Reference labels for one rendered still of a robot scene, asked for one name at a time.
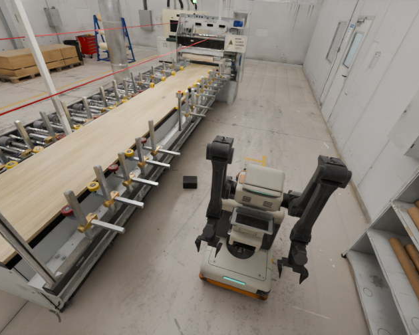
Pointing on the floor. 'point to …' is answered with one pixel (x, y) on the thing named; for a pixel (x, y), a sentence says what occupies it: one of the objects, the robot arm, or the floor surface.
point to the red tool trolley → (88, 46)
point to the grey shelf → (358, 264)
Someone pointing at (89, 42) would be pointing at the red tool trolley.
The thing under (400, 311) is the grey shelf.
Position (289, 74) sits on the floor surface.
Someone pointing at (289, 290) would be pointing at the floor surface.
